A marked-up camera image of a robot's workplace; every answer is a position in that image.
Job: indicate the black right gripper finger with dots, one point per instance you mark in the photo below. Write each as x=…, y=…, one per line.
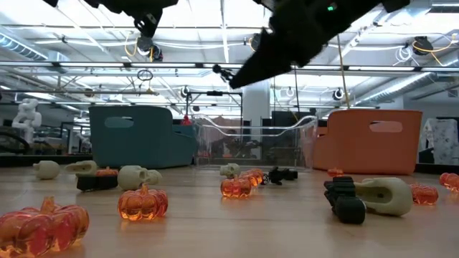
x=265, y=61

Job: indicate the small pale plastic skull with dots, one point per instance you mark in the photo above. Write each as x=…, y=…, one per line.
x=389, y=197
x=131, y=178
x=46, y=170
x=80, y=167
x=229, y=169
x=155, y=177

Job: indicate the orange translucent plastic pumpkin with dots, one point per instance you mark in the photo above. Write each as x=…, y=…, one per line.
x=425, y=194
x=36, y=229
x=235, y=188
x=106, y=172
x=143, y=206
x=255, y=176
x=335, y=172
x=450, y=181

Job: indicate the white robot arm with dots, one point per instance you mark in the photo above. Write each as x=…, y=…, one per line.
x=27, y=116

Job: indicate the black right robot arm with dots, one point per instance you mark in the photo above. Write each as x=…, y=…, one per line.
x=394, y=4

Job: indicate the long white light bar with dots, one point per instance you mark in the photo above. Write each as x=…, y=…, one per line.
x=161, y=65

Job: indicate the clear plastic bin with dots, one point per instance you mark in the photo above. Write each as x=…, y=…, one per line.
x=251, y=150

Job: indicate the small red object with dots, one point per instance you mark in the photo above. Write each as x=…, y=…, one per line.
x=186, y=121

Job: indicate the teal plastic bin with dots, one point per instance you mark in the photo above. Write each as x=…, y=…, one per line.
x=143, y=139

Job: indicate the orange plastic bin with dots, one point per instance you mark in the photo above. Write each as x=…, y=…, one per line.
x=365, y=150

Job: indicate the white patterned cloth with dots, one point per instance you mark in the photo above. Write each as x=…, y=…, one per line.
x=443, y=136

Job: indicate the black bulky object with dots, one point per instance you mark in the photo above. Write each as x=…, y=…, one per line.
x=426, y=157

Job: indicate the black curved tube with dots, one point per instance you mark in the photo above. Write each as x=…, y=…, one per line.
x=16, y=137

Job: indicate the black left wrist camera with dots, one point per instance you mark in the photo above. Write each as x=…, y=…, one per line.
x=147, y=23

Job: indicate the black metal stand frame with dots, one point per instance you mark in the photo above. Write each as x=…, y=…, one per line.
x=215, y=93

